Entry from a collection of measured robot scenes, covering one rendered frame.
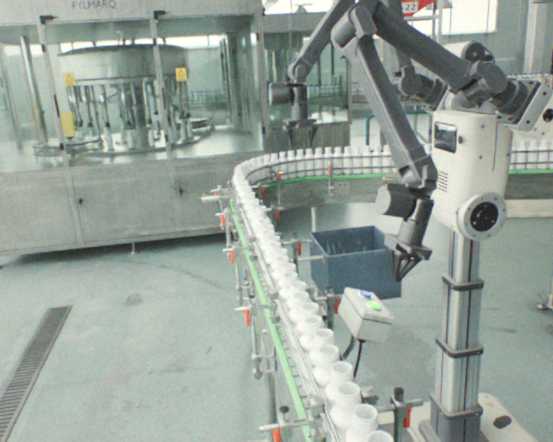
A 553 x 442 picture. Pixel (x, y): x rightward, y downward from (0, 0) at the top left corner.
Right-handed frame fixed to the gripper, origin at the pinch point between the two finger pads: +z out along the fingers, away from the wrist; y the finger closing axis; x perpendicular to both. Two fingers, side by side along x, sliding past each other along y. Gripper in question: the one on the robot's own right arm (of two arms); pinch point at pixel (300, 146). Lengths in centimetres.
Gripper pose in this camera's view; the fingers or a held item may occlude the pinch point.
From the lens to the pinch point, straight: 171.7
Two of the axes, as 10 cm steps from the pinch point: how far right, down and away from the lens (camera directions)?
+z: 0.5, 9.6, 2.9
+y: -9.8, 1.0, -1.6
